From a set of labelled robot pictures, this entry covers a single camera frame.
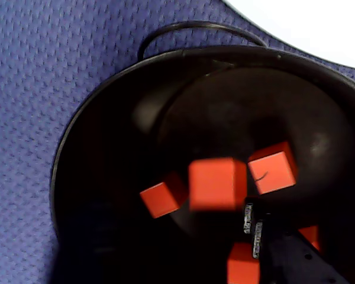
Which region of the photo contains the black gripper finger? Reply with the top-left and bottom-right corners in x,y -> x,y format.
242,201 -> 353,284

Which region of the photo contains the red cube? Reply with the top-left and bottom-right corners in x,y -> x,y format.
138,171 -> 188,220
247,141 -> 299,195
297,225 -> 322,252
226,241 -> 261,284
188,156 -> 248,212

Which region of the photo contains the white round plate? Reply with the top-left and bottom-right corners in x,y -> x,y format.
224,0 -> 355,72

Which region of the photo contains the black metal bucket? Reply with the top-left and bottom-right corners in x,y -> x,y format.
49,21 -> 355,284

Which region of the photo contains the blue woven table cloth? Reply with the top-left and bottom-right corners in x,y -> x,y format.
0,0 -> 355,284

